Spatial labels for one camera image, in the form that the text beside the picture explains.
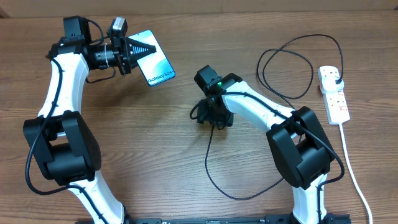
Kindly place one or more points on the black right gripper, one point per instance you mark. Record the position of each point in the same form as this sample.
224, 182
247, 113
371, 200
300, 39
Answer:
207, 116

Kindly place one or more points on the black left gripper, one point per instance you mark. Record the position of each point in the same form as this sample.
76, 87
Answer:
123, 51

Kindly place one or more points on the Samsung Galaxy smartphone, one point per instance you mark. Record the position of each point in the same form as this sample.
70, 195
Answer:
155, 67

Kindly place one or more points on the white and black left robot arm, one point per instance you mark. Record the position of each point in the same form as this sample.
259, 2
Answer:
60, 141

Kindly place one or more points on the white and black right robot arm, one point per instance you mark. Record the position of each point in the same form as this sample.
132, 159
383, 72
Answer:
300, 148

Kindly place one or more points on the white charger plug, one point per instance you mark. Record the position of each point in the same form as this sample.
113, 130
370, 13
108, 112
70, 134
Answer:
331, 84

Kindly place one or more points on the white power strip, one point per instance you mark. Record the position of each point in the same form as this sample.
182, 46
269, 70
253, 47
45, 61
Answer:
335, 103

